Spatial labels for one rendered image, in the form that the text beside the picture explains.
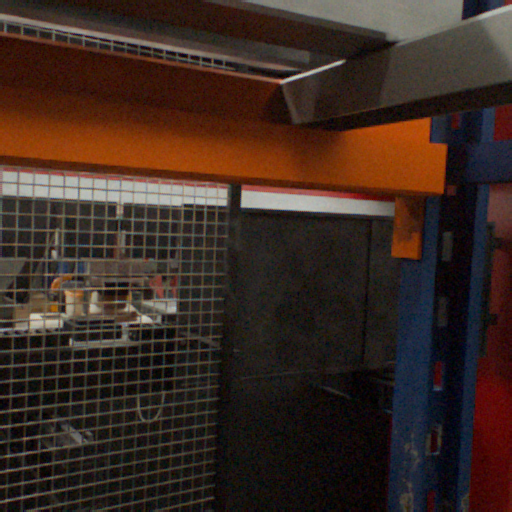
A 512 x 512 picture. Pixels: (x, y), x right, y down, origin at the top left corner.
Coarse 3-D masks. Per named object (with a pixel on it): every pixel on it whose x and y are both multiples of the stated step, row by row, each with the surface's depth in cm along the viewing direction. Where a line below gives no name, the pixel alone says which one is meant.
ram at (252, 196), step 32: (0, 192) 176; (32, 192) 180; (96, 192) 190; (128, 192) 195; (160, 192) 201; (192, 192) 207; (224, 192) 213; (256, 192) 220; (288, 192) 228; (320, 192) 235
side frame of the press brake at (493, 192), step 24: (504, 0) 220; (456, 120) 235; (504, 120) 219; (504, 192) 218; (504, 216) 218; (504, 240) 218; (504, 264) 218; (504, 288) 218; (504, 312) 218; (504, 336) 218; (480, 360) 225; (504, 360) 217; (480, 384) 225; (504, 384) 217; (480, 408) 225; (504, 408) 217; (480, 432) 225; (504, 432) 217; (480, 456) 225; (504, 456) 217; (480, 480) 225; (504, 480) 217; (384, 504) 262; (432, 504) 242; (480, 504) 225; (504, 504) 217
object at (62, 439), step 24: (48, 408) 146; (0, 432) 165; (48, 432) 135; (72, 432) 137; (24, 456) 149; (48, 456) 132; (72, 456) 123; (96, 456) 126; (48, 480) 132; (72, 480) 124; (96, 480) 127; (72, 504) 124; (96, 504) 127
